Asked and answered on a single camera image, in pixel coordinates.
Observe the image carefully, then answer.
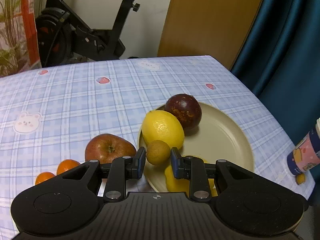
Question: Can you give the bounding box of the small brown longan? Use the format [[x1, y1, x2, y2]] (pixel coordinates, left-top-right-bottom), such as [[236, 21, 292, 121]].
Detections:
[[146, 140, 172, 166]]

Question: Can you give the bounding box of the blue curtain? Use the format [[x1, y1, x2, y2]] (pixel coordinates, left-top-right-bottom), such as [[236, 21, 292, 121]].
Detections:
[[230, 0, 320, 140]]

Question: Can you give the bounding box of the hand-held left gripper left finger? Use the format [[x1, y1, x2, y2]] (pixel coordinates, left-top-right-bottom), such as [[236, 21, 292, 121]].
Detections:
[[61, 146, 147, 203]]

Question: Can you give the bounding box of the yellow lemon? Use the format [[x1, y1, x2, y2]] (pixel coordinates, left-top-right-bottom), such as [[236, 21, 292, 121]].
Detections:
[[142, 110, 185, 150]]

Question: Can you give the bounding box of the blue plaid tablecloth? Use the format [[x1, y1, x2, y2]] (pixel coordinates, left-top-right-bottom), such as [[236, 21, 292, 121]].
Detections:
[[0, 55, 316, 240]]

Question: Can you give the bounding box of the red apple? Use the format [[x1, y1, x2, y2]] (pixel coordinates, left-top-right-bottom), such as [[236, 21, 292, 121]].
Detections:
[[84, 133, 137, 165]]

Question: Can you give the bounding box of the yellow fruit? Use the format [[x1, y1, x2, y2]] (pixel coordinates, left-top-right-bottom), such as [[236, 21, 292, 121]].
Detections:
[[164, 156, 218, 197]]

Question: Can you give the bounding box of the pink printed cup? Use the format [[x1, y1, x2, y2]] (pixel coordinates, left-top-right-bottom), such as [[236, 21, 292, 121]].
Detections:
[[287, 117, 320, 176]]

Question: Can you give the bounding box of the small tangerine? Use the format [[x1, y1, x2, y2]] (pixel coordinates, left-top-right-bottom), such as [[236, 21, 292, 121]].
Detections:
[[56, 159, 81, 176], [35, 171, 56, 186]]

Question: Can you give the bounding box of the wooden board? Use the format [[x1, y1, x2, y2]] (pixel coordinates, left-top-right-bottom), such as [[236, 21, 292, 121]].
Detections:
[[157, 0, 270, 69]]

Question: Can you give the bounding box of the beige plate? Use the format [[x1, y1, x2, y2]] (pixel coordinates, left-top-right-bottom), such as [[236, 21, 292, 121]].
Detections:
[[137, 102, 255, 193]]

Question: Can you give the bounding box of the dark purple passion fruit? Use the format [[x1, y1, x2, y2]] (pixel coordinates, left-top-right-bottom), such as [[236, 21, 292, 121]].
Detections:
[[164, 94, 202, 130]]

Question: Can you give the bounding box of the black exercise bike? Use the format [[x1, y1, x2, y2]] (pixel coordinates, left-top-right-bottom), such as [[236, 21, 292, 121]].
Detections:
[[35, 0, 167, 68]]

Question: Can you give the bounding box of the printed backdrop cloth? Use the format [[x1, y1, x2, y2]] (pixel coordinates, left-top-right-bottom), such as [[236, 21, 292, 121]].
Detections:
[[0, 0, 42, 78]]

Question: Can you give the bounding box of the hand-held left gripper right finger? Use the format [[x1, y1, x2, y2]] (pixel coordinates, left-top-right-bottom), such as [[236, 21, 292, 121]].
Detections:
[[171, 147, 260, 203]]

